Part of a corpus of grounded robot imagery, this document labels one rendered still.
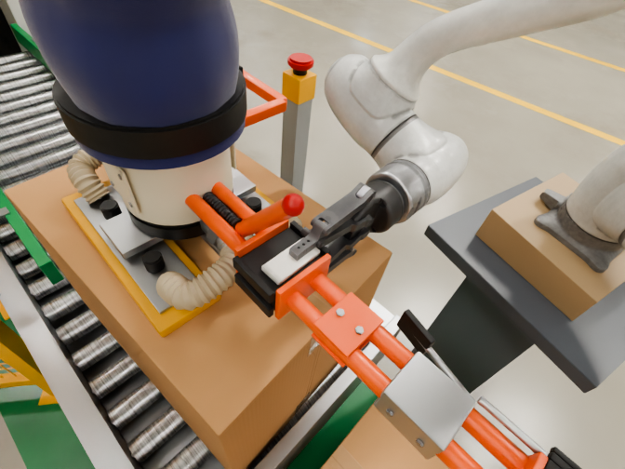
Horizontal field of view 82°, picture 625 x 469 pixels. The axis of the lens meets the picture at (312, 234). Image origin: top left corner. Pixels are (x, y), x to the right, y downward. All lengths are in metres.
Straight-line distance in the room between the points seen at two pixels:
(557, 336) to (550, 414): 0.89
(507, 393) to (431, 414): 1.41
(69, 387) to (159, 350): 0.45
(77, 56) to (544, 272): 0.95
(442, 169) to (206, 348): 0.44
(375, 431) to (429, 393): 0.56
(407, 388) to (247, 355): 0.24
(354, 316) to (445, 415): 0.13
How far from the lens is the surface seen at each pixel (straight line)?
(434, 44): 0.61
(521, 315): 0.98
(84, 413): 0.95
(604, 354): 1.04
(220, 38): 0.44
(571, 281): 0.99
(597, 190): 0.97
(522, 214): 1.05
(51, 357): 1.04
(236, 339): 0.54
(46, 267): 1.15
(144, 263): 0.58
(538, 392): 1.87
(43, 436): 1.66
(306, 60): 1.04
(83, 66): 0.43
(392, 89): 0.61
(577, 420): 1.91
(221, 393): 0.52
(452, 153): 0.64
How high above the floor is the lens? 1.44
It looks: 48 degrees down
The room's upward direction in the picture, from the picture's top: 9 degrees clockwise
